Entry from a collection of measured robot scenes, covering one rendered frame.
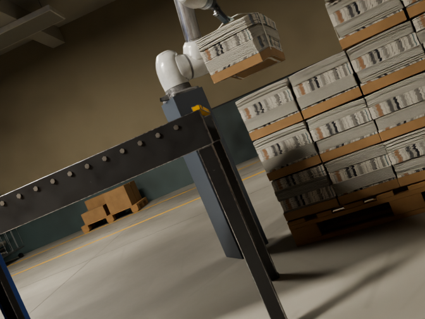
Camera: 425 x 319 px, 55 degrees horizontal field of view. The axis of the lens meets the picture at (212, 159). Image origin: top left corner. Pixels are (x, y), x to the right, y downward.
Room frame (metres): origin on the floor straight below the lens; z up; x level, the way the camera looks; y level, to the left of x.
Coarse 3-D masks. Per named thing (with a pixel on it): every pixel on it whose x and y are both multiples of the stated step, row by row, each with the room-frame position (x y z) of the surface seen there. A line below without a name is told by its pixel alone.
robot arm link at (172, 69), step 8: (160, 56) 2.37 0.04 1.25; (168, 56) 2.35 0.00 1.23; (176, 56) 2.37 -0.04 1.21; (184, 56) 2.40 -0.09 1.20; (160, 64) 2.36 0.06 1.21; (168, 64) 2.34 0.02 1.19; (176, 64) 2.36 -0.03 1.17; (184, 64) 2.37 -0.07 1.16; (160, 72) 2.37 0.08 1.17; (168, 72) 2.34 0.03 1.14; (176, 72) 2.35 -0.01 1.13; (184, 72) 2.37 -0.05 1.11; (160, 80) 2.40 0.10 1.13; (168, 80) 2.35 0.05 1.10; (176, 80) 2.35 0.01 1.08; (184, 80) 2.37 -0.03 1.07; (168, 88) 2.36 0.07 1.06
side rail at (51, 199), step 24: (192, 120) 1.32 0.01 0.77; (120, 144) 1.35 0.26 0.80; (144, 144) 1.34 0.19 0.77; (168, 144) 1.33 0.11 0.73; (192, 144) 1.32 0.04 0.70; (72, 168) 1.36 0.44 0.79; (96, 168) 1.36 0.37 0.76; (120, 168) 1.35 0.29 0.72; (144, 168) 1.34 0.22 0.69; (24, 192) 1.38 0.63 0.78; (48, 192) 1.37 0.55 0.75; (72, 192) 1.37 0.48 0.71; (96, 192) 1.36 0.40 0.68; (0, 216) 1.39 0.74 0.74; (24, 216) 1.39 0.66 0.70
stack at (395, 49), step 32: (384, 32) 1.80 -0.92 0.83; (416, 32) 1.76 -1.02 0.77; (320, 64) 1.92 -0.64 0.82; (352, 64) 1.87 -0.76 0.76; (384, 64) 1.82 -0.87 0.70; (256, 96) 2.06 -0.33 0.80; (288, 96) 2.00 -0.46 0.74; (320, 96) 1.95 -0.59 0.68; (384, 96) 1.84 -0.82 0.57; (416, 96) 1.78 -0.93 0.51; (256, 128) 2.10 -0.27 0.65; (288, 128) 2.03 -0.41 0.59; (320, 128) 1.97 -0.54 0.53; (352, 128) 1.91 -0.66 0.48; (384, 128) 1.86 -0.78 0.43; (288, 160) 2.05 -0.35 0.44; (352, 160) 1.93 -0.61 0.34; (384, 160) 1.88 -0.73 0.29; (416, 160) 1.83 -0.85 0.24; (288, 192) 2.09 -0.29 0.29; (320, 192) 2.02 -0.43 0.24; (384, 192) 1.92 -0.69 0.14; (416, 192) 1.85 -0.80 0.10; (288, 224) 2.11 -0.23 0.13; (320, 224) 2.18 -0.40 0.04
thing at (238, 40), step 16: (256, 16) 2.03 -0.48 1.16; (224, 32) 1.95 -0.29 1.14; (240, 32) 1.92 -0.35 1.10; (256, 32) 2.00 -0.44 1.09; (208, 48) 2.02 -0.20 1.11; (224, 48) 1.99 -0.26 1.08; (240, 48) 1.95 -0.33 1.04; (256, 48) 1.92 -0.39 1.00; (208, 64) 2.05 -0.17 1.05; (224, 64) 2.02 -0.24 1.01; (256, 64) 1.95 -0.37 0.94
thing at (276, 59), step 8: (264, 16) 2.12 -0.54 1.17; (264, 24) 2.10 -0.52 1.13; (272, 24) 2.19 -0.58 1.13; (272, 32) 2.15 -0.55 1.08; (272, 40) 2.13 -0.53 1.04; (280, 48) 2.21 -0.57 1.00; (272, 56) 2.09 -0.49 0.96; (264, 64) 2.16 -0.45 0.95; (272, 64) 2.19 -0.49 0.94; (240, 72) 2.20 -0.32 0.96; (248, 72) 2.23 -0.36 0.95; (256, 72) 2.27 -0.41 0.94
